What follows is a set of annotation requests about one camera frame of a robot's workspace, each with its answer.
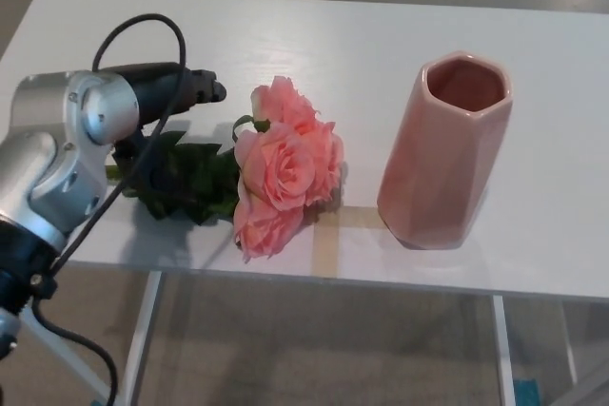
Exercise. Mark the teal floor tape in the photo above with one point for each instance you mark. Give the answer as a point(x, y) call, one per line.
point(525, 392)

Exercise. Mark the beige tape strip short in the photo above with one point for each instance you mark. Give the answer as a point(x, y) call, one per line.
point(361, 216)

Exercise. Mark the pink hexagonal ceramic vase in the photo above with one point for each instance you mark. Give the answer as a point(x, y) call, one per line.
point(438, 173)

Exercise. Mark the pink rose bouquet green stems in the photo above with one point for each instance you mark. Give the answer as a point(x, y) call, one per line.
point(280, 173)

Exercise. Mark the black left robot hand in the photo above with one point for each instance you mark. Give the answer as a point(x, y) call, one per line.
point(166, 85)

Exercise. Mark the white table leg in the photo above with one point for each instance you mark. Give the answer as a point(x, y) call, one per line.
point(504, 353)
point(571, 339)
point(143, 339)

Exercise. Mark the grey metal stand leg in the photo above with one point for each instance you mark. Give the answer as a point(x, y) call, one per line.
point(71, 368)

